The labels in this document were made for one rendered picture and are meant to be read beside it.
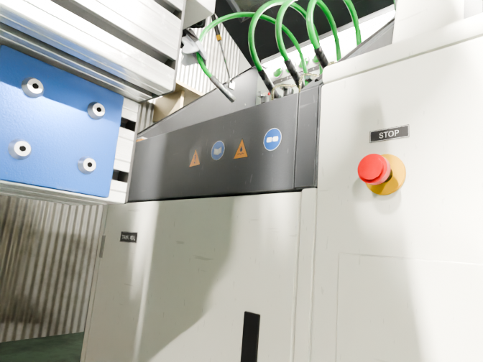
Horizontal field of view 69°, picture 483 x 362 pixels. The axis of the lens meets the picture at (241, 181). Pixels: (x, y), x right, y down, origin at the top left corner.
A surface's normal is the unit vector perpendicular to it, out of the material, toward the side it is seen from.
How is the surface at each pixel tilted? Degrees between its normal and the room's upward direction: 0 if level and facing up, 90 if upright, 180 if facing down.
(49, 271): 90
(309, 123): 90
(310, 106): 90
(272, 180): 90
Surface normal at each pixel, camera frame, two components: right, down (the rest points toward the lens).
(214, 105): 0.71, -0.07
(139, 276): -0.70, -0.19
